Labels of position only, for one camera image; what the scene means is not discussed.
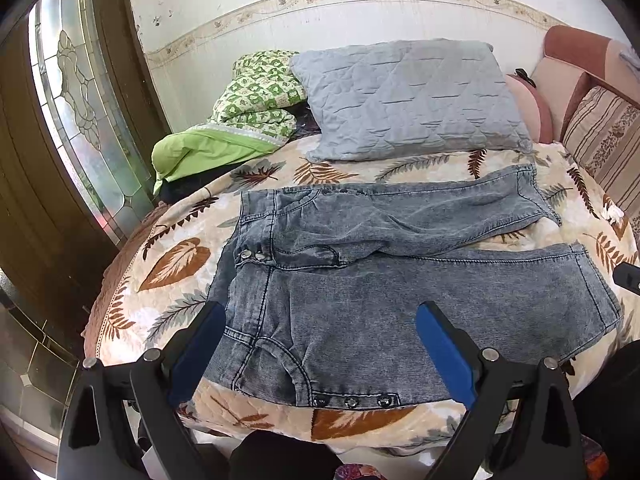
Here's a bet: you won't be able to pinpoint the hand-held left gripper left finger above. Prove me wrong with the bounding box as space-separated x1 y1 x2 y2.
56 301 228 480

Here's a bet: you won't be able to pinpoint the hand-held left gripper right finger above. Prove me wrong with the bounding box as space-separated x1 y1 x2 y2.
416 301 587 480

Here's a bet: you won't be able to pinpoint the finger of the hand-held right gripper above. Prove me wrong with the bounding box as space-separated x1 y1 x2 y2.
612 262 640 297

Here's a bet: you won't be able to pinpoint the grey-blue denim pants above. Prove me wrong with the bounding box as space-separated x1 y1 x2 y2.
204 164 623 408

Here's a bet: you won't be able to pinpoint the leaf print bedspread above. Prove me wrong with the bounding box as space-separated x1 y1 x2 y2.
82 132 640 458

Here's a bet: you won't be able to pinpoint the dark cloth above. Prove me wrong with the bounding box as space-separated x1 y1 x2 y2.
572 339 640 480
159 174 218 207
229 430 343 480

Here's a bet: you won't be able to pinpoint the floral patterned cloth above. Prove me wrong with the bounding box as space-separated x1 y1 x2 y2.
334 462 397 480

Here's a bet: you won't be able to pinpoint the striped brown cushion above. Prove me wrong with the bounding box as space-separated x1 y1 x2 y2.
562 85 640 223

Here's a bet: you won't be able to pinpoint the pink round cushion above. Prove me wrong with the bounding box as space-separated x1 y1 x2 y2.
505 74 554 144

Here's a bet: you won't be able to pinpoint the brown wooden door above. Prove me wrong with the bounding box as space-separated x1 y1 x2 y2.
0 0 173 466

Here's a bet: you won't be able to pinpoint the pink upholstered headboard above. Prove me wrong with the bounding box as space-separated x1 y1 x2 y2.
530 25 640 143

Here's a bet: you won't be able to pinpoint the green patterned quilt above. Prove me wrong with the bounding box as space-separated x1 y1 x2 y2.
151 50 308 196

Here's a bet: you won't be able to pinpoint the grey quilted pillow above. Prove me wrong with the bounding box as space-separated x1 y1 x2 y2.
290 38 533 163

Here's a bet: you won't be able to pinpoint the leaded glass door pane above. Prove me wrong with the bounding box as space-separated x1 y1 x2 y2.
27 0 157 247

